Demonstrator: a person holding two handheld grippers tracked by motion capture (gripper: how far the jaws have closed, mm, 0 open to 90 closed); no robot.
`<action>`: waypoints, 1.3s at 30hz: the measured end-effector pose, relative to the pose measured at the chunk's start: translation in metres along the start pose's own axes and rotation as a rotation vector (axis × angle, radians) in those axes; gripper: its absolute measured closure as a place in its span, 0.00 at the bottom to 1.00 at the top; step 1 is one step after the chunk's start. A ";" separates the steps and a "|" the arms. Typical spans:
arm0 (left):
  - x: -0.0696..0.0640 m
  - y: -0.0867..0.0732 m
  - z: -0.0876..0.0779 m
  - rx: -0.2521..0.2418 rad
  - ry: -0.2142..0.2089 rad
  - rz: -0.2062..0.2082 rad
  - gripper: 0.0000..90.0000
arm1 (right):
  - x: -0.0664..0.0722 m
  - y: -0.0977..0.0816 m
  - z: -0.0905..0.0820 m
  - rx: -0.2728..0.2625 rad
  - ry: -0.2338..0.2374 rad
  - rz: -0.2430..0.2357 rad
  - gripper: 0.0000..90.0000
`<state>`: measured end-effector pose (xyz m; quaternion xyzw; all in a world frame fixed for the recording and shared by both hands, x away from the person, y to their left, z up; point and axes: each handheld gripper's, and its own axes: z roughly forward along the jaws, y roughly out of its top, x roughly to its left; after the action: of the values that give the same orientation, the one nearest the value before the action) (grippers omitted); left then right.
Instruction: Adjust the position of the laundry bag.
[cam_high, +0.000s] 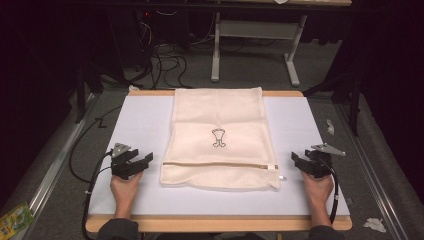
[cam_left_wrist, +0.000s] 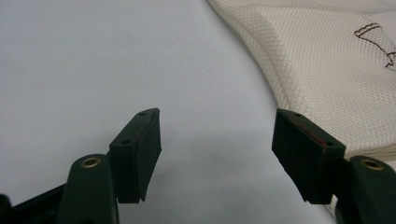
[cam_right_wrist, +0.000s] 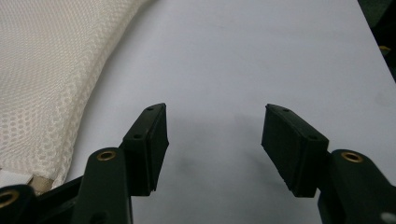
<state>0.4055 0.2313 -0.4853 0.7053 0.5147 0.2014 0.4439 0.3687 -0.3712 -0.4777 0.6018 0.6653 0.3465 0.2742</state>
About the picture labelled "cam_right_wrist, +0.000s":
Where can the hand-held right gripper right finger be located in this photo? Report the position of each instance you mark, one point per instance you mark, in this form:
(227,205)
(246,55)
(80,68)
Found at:
(289,149)

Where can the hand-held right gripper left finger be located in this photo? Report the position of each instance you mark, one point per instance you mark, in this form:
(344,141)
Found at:
(146,149)

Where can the cream mesh laundry bag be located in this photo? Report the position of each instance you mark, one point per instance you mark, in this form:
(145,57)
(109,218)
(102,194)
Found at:
(37,77)

